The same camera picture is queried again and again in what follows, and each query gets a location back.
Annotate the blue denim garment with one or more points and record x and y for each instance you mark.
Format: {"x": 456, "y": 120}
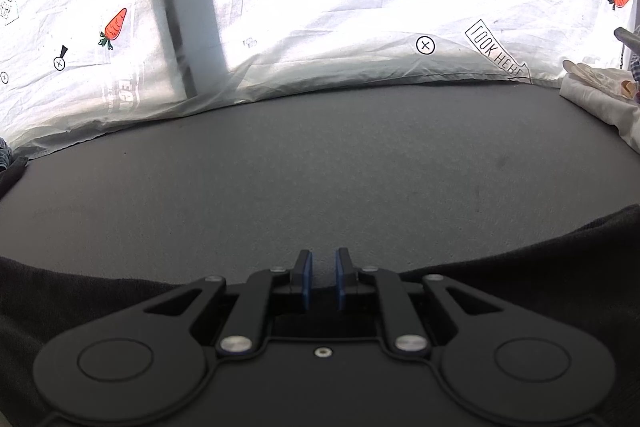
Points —
{"x": 4, "y": 152}

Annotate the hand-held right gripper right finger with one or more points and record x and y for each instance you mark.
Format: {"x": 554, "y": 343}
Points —
{"x": 340, "y": 279}

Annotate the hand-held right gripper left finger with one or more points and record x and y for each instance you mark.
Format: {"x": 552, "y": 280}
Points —
{"x": 306, "y": 279}

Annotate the white garment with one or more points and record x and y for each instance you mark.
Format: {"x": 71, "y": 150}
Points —
{"x": 595, "y": 92}

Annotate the blue checked garment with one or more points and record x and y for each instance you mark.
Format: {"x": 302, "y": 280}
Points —
{"x": 636, "y": 67}

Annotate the black folded garment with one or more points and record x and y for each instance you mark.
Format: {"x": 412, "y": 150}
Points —
{"x": 11, "y": 177}

